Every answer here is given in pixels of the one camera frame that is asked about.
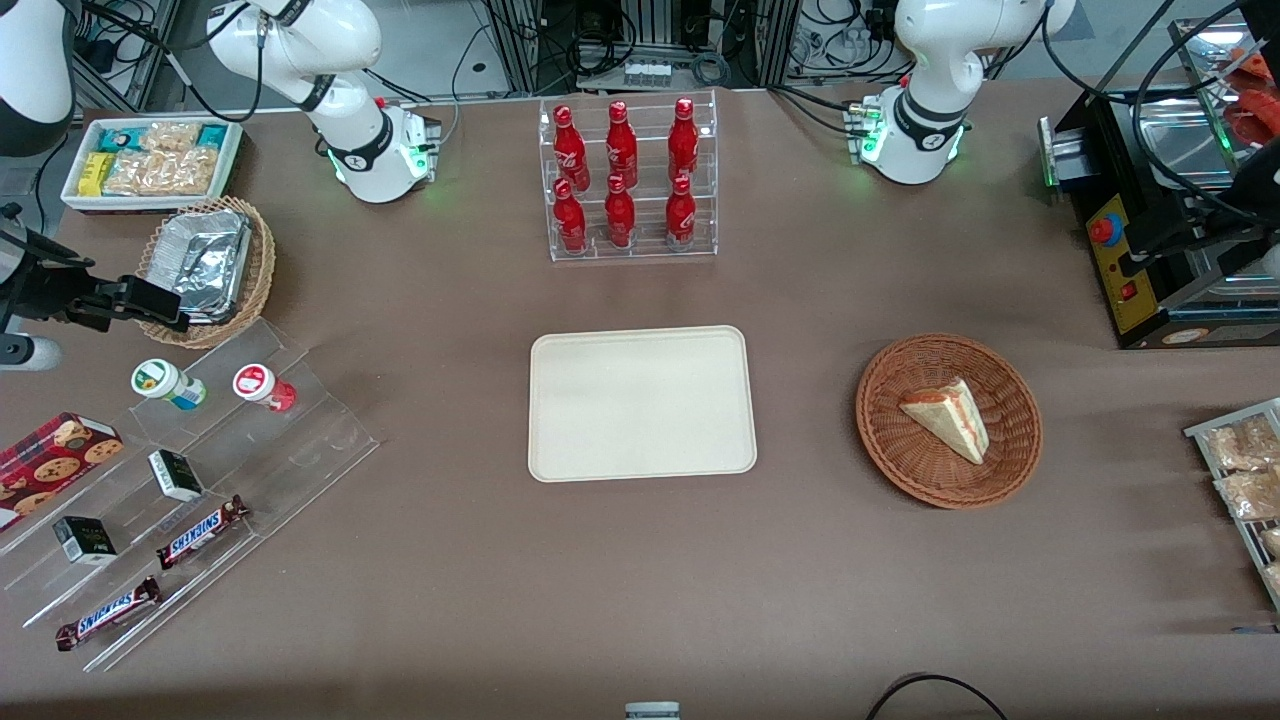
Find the tray of packaged snacks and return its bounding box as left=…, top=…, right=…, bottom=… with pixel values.
left=1184, top=397, right=1280, bottom=613

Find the small clear cracker bag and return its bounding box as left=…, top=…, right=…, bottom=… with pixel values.
left=140, top=121, right=202, bottom=154

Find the Snickers bar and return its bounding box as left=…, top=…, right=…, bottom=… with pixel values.
left=55, top=576, right=163, bottom=652
left=156, top=495, right=251, bottom=571

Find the white rectangular snack bin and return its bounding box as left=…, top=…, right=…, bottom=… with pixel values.
left=60, top=117, right=246, bottom=216

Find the red cola bottle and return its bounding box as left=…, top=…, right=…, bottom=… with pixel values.
left=553, top=104, right=591, bottom=193
left=553, top=178, right=589, bottom=255
left=667, top=97, right=700, bottom=187
left=665, top=175, right=698, bottom=249
left=604, top=174, right=637, bottom=250
left=605, top=100, right=639, bottom=191

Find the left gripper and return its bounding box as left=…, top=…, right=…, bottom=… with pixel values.
left=1116, top=180, right=1269, bottom=283

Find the clear acrylic stepped shelf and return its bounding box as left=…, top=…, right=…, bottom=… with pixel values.
left=0, top=318, right=382, bottom=673

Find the red cookie box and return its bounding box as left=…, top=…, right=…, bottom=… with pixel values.
left=0, top=411, right=126, bottom=534

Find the black looped cable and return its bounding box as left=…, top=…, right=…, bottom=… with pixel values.
left=865, top=673, right=1010, bottom=720

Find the large clear cracker bag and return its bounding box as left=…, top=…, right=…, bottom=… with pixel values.
left=103, top=147, right=220, bottom=198

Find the black machine with yellow panel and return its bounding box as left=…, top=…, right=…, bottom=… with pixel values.
left=1038, top=15, right=1280, bottom=351

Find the brown wicker basket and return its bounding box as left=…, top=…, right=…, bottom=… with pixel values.
left=855, top=333, right=1044, bottom=510

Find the beige plastic tray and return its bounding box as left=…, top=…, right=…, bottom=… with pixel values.
left=528, top=325, right=758, bottom=484

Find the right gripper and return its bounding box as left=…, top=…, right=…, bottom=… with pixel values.
left=8, top=260, right=192, bottom=334

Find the green-lid yogurt bottle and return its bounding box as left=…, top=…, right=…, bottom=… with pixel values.
left=131, top=358, right=208, bottom=412

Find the small black box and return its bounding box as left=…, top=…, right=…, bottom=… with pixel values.
left=148, top=449, right=205, bottom=503
left=52, top=515, right=119, bottom=568

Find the light wicker basket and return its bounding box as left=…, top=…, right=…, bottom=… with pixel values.
left=135, top=195, right=278, bottom=350

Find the aluminium foil container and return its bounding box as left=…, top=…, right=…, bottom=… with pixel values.
left=150, top=208, right=253, bottom=327

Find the red food item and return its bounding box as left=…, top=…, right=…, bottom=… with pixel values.
left=1224, top=50, right=1280, bottom=153

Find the thick black cable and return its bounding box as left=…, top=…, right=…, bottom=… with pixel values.
left=1130, top=0, right=1280, bottom=223

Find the clear acrylic bottle rack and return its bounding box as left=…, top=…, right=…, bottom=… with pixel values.
left=538, top=88, right=720, bottom=264

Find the wrapped triangle sandwich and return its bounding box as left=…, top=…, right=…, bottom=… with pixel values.
left=898, top=376, right=991, bottom=466

